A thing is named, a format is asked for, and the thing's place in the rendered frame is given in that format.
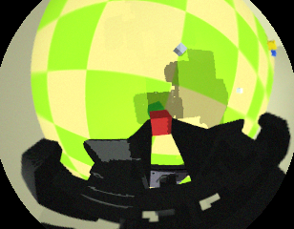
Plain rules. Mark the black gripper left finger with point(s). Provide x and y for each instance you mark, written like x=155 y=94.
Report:
x=136 y=149

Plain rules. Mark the red block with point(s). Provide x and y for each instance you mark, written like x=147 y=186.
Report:
x=160 y=123

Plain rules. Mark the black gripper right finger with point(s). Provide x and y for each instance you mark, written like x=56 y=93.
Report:
x=196 y=144

